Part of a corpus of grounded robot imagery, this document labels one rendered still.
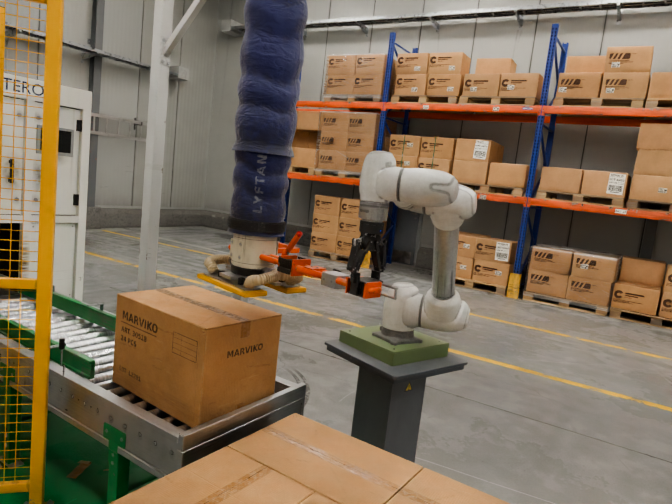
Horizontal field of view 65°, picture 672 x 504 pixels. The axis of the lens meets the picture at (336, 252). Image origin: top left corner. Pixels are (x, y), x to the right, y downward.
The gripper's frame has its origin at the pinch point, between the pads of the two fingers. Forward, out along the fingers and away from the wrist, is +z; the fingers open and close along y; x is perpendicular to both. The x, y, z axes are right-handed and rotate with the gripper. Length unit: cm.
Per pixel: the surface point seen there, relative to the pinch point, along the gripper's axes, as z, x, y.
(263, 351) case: 41, -59, -7
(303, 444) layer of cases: 67, -27, -6
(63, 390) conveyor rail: 69, -117, 51
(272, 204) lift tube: -20, -49, 2
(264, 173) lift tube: -31, -51, 6
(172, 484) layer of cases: 67, -29, 45
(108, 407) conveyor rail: 65, -86, 44
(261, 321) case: 28, -58, -4
